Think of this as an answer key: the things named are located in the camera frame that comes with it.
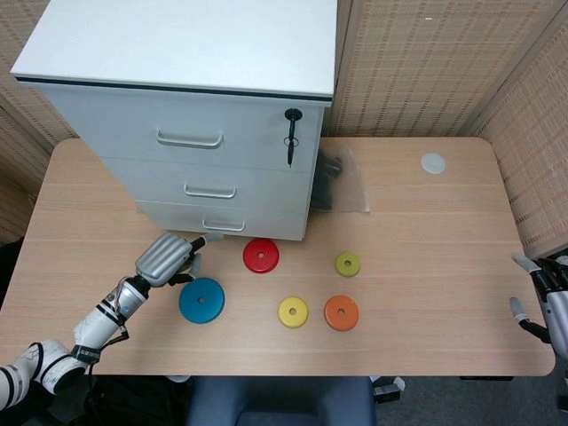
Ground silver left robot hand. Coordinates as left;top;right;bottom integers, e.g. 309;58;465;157
134;233;226;288

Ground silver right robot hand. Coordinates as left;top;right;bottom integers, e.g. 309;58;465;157
509;250;568;345

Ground short silver drawer handle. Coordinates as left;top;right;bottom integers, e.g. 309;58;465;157
202;217;246;233

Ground medium white cabinet drawer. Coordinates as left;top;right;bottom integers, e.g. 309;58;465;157
99;157;314;214

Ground large white cabinet drawer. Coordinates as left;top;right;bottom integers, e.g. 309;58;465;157
33;83;325;172

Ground black key with lanyard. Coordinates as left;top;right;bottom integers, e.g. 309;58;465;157
284;107;304;169

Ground white three-drawer cabinet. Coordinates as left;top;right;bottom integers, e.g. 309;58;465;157
11;0;339;243

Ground blue disc with hole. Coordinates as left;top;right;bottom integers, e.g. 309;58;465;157
177;277;226;325

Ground red disc with hole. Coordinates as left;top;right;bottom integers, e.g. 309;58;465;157
242;238;281;274

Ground yellow disc with hole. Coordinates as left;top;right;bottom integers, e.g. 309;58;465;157
277;296;310;329

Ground woven partition screen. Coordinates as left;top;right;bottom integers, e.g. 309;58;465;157
472;17;568;261
326;0;551;138
0;0;79;243

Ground olive green disc with hole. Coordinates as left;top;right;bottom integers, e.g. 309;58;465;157
334;251;361;279

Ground blue office chair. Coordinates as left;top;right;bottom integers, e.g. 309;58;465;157
185;375;377;426

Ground white black chair base part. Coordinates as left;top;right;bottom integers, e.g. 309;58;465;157
372;375;406;403

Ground orange disc with hole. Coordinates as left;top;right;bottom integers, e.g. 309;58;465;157
323;295;360;332

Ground clear plastic bag black parts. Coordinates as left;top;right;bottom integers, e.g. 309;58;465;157
310;147;372;214

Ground medium silver drawer handle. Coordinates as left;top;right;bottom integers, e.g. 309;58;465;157
184;183;238;200

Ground long silver drawer handle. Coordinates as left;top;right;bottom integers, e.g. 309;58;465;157
155;129;225;150

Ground grey round cable grommet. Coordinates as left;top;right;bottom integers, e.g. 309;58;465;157
420;152;448;175

